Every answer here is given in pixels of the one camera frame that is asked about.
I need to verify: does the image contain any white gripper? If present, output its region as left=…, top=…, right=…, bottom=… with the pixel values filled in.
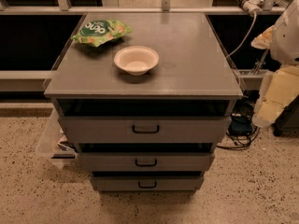
left=250, top=26, right=299, bottom=128

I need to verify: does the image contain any grey bottom drawer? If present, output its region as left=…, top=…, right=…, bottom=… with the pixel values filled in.
left=91, top=176, right=204, bottom=192

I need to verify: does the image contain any grey drawer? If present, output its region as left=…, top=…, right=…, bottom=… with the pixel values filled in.
left=91, top=176, right=204, bottom=192
left=59, top=117, right=231, bottom=144
left=78, top=152, right=215, bottom=172

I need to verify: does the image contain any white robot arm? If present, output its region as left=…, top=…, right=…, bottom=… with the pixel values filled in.
left=251, top=0, right=299, bottom=128

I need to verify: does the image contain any grey drawer cabinet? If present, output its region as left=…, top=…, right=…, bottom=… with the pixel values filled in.
left=45, top=13, right=242, bottom=179

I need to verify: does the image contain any grey middle drawer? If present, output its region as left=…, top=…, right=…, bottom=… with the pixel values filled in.
left=78, top=152, right=215, bottom=172

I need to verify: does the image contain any grey top drawer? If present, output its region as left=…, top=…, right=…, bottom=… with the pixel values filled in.
left=59, top=117, right=231, bottom=144

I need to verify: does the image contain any metal diagonal strut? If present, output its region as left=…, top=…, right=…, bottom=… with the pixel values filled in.
left=250, top=49, right=269, bottom=75

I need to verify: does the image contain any white power strip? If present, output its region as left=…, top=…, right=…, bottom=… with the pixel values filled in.
left=236, top=0, right=263, bottom=16

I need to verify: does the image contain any dark grey side cabinet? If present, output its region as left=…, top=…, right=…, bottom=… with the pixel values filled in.
left=273, top=95, right=299, bottom=136

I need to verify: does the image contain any blue power adapter box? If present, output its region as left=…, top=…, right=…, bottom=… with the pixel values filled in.
left=228, top=117, right=253, bottom=136

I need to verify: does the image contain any beige paper bowl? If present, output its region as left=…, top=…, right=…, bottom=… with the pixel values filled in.
left=114, top=46, right=159, bottom=76

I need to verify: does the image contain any green snack bag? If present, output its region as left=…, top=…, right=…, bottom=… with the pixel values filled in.
left=72, top=20, right=132, bottom=48

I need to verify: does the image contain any white power cable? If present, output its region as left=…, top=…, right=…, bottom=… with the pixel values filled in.
left=225, top=11, right=258, bottom=60

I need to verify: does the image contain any black cable bundle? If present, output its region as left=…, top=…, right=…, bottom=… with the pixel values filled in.
left=216, top=100, right=261, bottom=151

